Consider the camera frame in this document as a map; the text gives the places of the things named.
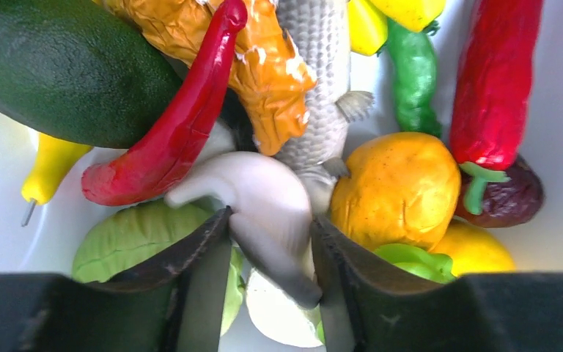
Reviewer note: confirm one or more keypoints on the yellow toy banana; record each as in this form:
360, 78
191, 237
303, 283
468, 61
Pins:
368, 20

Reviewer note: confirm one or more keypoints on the white toy mushroom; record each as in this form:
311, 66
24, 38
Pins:
270, 219

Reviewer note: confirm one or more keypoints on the dark green toy avocado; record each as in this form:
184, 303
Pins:
74, 71

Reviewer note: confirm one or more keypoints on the yellow toy pear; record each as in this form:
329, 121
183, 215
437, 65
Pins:
54, 159

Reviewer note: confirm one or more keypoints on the white plastic food bin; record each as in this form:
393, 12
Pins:
48, 243

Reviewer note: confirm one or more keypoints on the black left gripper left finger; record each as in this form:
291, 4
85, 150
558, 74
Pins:
172, 301

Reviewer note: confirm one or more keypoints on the grey toy fish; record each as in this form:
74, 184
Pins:
320, 32

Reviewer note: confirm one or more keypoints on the orange yellow toy persimmon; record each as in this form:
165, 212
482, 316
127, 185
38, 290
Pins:
402, 188

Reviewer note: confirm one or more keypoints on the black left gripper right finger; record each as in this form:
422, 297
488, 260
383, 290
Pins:
369, 304

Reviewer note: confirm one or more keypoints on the green toy cabbage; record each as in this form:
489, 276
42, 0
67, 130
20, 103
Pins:
134, 234

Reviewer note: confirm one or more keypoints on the red toy chili pepper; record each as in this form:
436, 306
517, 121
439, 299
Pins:
169, 149

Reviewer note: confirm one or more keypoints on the dark red toy plum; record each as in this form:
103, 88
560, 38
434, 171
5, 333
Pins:
506, 204

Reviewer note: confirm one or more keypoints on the small yellow toy fruit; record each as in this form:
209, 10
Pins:
473, 250

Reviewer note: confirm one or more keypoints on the orange toy roast chicken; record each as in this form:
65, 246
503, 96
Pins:
268, 73

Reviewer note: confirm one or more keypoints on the green toy star fruit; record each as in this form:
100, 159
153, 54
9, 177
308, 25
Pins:
434, 267

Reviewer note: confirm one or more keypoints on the green toy pepper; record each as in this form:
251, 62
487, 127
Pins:
415, 70

